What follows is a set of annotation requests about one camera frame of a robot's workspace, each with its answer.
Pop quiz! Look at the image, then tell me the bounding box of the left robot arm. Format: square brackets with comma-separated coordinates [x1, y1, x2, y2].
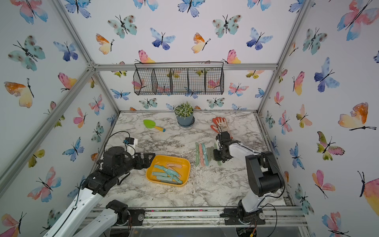
[45, 146, 156, 237]

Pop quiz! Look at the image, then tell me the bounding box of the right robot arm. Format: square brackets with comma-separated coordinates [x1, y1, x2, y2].
[213, 131, 285, 225]

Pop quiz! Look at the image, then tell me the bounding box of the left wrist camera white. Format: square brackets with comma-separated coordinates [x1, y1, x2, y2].
[123, 137, 138, 155]

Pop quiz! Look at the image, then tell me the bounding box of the yellow plastic storage tray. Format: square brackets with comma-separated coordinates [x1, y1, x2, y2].
[146, 155, 190, 187]

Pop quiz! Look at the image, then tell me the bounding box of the green toy garden trowel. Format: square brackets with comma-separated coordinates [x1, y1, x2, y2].
[143, 119, 165, 132]

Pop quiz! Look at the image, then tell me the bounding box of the teal ceramic sheathed knife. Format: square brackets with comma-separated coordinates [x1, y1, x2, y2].
[202, 143, 209, 166]

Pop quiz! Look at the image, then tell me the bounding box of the sage green folding knife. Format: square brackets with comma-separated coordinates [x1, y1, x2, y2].
[206, 147, 212, 162]

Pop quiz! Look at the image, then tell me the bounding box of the red and pink glove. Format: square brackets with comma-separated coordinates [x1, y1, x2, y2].
[210, 117, 233, 139]

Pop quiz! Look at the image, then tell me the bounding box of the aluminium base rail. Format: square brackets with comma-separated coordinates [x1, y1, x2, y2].
[82, 205, 309, 229]

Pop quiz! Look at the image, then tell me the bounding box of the black wire wall basket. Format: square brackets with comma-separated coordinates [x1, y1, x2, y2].
[133, 61, 225, 97]

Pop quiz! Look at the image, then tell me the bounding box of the green sheathed fruit knife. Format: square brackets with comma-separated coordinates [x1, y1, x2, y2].
[195, 142, 200, 166]

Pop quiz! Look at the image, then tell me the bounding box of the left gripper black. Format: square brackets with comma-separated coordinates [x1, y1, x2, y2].
[115, 150, 156, 179]

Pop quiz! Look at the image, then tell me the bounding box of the pink sheathed fruit knife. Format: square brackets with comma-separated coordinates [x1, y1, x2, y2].
[198, 143, 205, 166]

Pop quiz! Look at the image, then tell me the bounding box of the potted green plant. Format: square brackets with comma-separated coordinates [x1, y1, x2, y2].
[174, 102, 194, 127]

